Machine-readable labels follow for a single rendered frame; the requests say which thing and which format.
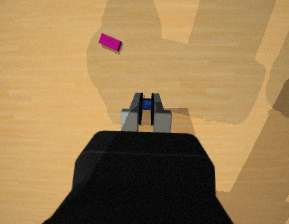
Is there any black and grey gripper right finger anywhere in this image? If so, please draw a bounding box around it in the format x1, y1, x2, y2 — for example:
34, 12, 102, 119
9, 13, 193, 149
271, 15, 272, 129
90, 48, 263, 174
151, 93, 172, 133

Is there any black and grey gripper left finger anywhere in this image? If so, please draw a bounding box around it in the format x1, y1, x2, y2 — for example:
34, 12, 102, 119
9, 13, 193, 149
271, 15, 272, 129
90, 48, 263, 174
120, 93, 143, 132

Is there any small magenta block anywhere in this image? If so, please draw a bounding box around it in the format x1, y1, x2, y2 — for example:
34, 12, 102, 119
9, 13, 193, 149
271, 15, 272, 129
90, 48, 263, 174
99, 33, 122, 51

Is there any small blue cube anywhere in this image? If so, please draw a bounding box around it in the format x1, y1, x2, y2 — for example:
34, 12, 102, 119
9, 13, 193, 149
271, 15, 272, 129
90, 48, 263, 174
142, 98, 151, 110

